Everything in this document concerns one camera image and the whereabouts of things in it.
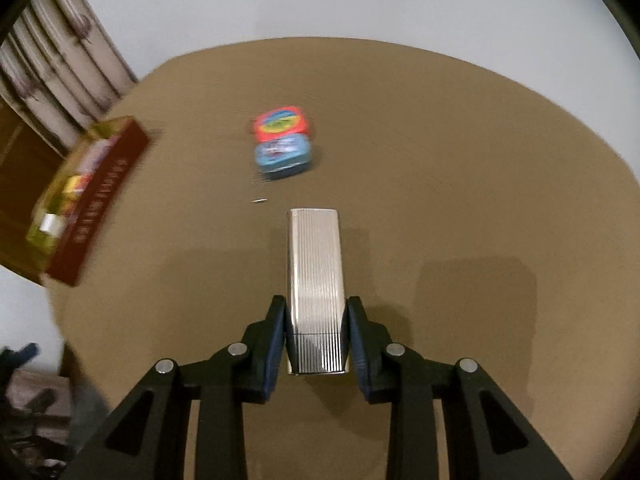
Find silver ribbed metal box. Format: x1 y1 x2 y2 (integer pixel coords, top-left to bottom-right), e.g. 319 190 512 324
286 207 349 376

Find beige floral curtain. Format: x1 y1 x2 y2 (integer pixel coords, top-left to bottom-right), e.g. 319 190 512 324
0 0 140 131

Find red tin with green label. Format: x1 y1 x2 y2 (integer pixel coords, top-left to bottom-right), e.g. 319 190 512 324
251 105 312 145

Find yellow block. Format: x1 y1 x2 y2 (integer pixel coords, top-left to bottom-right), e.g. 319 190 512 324
62 174 95 197

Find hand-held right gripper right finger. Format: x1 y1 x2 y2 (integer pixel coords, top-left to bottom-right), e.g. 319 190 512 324
346 296 571 480

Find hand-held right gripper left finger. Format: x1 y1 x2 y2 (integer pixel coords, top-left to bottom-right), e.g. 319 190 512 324
65 295 288 480

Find small blue tin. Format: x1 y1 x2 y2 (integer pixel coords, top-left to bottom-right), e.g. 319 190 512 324
253 134 315 180

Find gold and maroon tin box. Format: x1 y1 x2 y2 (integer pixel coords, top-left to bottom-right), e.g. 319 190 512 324
25 116 151 288

